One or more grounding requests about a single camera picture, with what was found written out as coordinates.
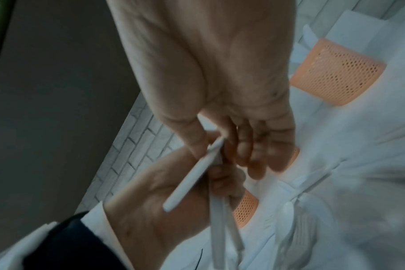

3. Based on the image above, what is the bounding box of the person's left hand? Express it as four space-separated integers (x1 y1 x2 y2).
102 130 248 270

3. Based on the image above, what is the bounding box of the person's right hand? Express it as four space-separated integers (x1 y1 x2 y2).
107 0 299 180

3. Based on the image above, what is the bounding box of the white plastic knife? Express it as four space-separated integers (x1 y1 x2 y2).
162 137 227 213
299 23 320 51

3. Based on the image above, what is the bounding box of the white plastic fork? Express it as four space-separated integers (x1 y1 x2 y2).
222 194 247 251

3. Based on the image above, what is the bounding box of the orange mesh spoon cup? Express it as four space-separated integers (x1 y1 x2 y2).
231 188 260 230

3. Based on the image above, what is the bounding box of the orange mesh fork cup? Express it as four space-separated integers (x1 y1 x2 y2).
282 146 302 172

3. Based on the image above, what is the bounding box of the orange mesh knife cup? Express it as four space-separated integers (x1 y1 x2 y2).
289 37 388 107

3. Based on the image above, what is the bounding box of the pile of white plastic cutlery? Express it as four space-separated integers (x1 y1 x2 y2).
262 163 344 264

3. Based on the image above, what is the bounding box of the black left wristband with markers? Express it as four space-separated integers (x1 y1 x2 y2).
0 200 137 270

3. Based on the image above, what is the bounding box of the grey cabinet panel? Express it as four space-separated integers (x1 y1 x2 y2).
0 0 150 254

